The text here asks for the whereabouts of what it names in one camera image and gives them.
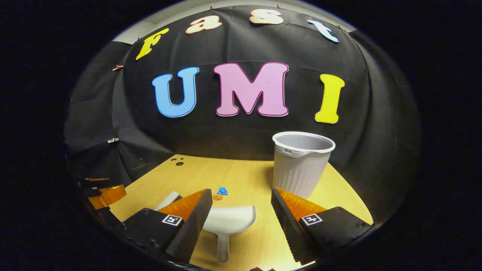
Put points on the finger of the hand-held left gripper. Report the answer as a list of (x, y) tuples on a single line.
[(92, 182), (111, 194)]

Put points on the white ribbed garbage bin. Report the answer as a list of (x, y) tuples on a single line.
[(301, 169)]

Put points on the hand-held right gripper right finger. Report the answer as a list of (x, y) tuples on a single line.
[(288, 229)]

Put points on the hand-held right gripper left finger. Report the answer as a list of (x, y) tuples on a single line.
[(192, 229)]

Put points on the small white broom black bristles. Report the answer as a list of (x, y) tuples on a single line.
[(168, 199)]

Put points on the white plastic dustpan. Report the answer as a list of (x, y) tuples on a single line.
[(229, 220)]

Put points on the orange paper ball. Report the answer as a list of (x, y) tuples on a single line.
[(217, 197)]

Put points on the copper cloth clip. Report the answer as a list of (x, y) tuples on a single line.
[(118, 67)]

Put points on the blue paper ball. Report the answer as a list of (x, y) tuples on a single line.
[(222, 191)]

